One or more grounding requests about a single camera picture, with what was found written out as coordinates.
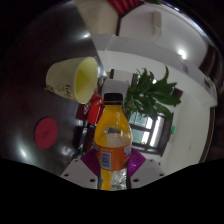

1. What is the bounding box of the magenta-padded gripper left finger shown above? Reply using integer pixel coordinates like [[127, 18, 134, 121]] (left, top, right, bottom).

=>
[[59, 148, 101, 190]]

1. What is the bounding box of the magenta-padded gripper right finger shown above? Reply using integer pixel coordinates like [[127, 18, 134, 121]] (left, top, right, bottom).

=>
[[126, 148, 167, 190]]

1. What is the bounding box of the orange drink plastic bottle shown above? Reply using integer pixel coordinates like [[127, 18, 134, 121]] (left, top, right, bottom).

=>
[[93, 92, 134, 192]]

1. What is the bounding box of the flat round red coaster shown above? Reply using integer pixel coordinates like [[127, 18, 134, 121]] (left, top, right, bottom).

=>
[[34, 117, 59, 150]]

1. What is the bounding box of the leafy plant in white pot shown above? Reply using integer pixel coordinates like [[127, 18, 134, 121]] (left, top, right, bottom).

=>
[[101, 65, 182, 122]]

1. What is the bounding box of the pale yellow mug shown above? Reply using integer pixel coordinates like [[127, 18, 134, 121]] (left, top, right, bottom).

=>
[[45, 56, 105, 106]]

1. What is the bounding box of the white wall unit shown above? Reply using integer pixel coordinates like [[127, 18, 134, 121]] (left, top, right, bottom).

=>
[[151, 9, 165, 36]]

